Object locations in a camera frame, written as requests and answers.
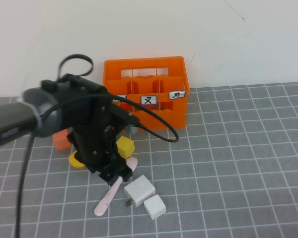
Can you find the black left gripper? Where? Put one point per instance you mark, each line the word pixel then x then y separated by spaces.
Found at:
pixel 94 146

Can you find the pale pink plastic spoon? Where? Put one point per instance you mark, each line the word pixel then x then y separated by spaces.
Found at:
pixel 104 200

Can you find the orange plastic cutlery holder crate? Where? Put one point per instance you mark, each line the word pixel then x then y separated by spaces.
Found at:
pixel 164 74

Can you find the yellow foam cube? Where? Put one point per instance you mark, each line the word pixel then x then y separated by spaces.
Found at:
pixel 126 148

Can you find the yellow rubber duck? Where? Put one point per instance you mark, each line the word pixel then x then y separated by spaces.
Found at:
pixel 74 162

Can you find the white foam cube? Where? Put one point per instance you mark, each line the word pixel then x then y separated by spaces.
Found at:
pixel 155 207

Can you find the orange foam cube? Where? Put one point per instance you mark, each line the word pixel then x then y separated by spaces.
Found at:
pixel 60 143

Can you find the white label with hook-shaped character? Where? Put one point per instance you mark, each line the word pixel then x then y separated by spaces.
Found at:
pixel 123 96

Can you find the white label with crossed character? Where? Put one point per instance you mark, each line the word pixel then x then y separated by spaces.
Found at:
pixel 149 100

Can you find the white label with angular character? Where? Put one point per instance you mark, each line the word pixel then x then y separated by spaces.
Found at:
pixel 177 95

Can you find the grey grid cutting mat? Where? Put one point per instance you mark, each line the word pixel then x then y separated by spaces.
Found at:
pixel 238 161

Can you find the white wall charger plug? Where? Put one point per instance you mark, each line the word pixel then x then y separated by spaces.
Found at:
pixel 139 189

